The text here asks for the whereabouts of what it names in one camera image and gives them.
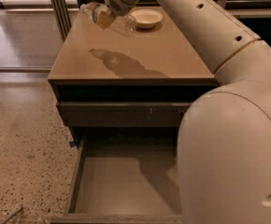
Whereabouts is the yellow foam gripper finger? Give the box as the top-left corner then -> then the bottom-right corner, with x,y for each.
96,10 -> 116,29

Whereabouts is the clear plastic water bottle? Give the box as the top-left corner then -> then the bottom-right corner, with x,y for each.
79,2 -> 136,37

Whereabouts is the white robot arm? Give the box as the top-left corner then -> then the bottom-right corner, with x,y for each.
105,0 -> 271,224

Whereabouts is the grey drawer cabinet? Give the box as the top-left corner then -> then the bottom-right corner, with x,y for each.
47,6 -> 220,224

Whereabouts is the white paper bowl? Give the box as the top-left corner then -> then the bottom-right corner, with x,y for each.
131,9 -> 163,29

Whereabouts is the blue tape piece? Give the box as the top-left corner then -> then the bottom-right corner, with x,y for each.
69,141 -> 76,148

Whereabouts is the grey metal rod on floor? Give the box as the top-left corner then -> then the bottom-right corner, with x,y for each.
0,205 -> 23,224

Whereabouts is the grey metal shelf frame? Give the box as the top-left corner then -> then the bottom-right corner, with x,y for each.
46,0 -> 271,42

